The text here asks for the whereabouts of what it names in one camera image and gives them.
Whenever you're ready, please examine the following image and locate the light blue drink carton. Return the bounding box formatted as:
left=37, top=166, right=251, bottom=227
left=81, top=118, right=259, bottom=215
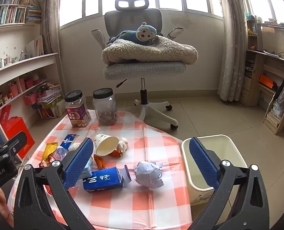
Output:
left=80, top=157, right=92, bottom=179

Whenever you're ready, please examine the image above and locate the blue biscuit wrapper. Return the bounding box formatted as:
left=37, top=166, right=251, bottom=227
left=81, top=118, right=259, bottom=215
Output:
left=60, top=134, right=79, bottom=150

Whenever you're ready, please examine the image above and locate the yellow snack wrapper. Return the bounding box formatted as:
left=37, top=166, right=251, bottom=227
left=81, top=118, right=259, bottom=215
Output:
left=42, top=142, right=58, bottom=160

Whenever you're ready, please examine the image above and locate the white paper cup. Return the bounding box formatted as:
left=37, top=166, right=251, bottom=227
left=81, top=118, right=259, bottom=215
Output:
left=94, top=133, right=119, bottom=156

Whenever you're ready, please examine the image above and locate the blue milk carton box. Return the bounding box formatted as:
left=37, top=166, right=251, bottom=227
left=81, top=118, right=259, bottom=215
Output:
left=83, top=165, right=132, bottom=192

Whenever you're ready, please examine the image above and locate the wadded tissue with orange print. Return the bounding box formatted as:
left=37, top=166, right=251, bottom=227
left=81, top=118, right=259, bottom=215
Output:
left=116, top=138, right=128, bottom=153

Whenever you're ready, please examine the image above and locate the white paper ball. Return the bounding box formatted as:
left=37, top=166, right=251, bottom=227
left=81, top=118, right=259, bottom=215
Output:
left=134, top=161, right=164, bottom=189

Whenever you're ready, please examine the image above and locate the clear plastic water bottle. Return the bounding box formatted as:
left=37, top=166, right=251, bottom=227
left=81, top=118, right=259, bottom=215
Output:
left=54, top=146, right=68, bottom=161

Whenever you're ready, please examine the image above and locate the white trash bin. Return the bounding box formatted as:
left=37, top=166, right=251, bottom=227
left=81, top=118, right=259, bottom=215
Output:
left=181, top=134, right=248, bottom=206

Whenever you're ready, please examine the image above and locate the person left hand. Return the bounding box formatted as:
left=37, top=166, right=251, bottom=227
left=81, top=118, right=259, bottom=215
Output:
left=0, top=188, right=14, bottom=227

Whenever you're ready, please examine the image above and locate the red gift bag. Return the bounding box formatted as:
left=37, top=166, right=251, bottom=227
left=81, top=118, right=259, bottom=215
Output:
left=0, top=104, right=35, bottom=159

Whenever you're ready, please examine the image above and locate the orange peel piece small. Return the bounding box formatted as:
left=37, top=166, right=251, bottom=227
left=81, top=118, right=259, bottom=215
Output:
left=109, top=149, right=123, bottom=158

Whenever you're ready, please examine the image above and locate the nut jar purple label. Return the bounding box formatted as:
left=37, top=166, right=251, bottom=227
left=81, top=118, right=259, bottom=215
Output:
left=65, top=90, right=91, bottom=127

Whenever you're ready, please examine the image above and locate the clear jar with nuts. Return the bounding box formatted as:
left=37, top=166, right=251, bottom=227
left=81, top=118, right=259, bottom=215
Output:
left=92, top=88, right=118, bottom=126

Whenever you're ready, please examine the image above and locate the red white checkered tablecloth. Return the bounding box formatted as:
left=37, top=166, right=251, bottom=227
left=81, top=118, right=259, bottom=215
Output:
left=7, top=109, right=193, bottom=230

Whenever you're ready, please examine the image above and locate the white bookshelf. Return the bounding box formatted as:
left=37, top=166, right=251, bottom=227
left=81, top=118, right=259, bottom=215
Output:
left=0, top=0, right=64, bottom=149

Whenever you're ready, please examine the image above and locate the wooden magazine rack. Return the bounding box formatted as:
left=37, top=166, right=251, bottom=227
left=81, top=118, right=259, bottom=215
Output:
left=264, top=79, right=284, bottom=135

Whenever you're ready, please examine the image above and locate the right lace curtain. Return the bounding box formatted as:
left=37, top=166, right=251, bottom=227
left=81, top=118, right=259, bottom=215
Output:
left=218, top=0, right=248, bottom=102

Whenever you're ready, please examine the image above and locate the orange box on desk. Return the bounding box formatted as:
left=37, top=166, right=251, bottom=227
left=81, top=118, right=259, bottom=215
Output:
left=259, top=74, right=277, bottom=91

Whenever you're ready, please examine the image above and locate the beige fleece blanket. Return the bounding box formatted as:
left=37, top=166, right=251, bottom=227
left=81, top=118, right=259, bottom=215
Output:
left=101, top=36, right=199, bottom=65

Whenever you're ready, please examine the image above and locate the blue monkey plush toy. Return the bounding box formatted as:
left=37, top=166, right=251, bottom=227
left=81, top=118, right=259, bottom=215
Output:
left=107, top=22, right=157, bottom=46

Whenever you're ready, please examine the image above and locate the wooden desk shelf unit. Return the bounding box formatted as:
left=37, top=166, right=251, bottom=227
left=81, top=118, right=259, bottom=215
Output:
left=240, top=14, right=284, bottom=106

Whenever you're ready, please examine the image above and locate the grey office chair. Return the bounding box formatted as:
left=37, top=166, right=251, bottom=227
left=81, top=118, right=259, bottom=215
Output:
left=92, top=0, right=186, bottom=130

